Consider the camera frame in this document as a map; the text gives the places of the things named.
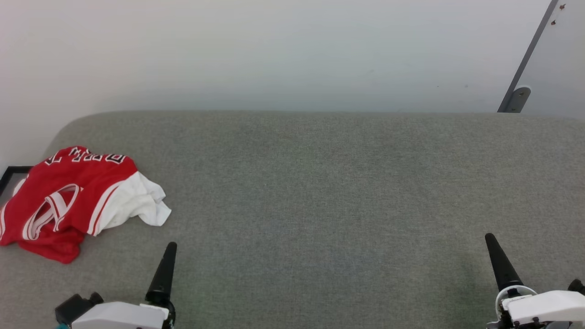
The grey fabric sofa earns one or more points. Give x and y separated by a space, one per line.
320 205

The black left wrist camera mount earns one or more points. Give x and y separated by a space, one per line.
75 307

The red white basketball jersey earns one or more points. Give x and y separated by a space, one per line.
68 196

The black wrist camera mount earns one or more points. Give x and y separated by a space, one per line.
75 307
577 286

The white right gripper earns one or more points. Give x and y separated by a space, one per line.
548 306

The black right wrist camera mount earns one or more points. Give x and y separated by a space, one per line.
577 286

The grey metal wall bracket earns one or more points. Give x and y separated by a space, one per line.
528 55

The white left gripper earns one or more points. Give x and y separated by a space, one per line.
123 316

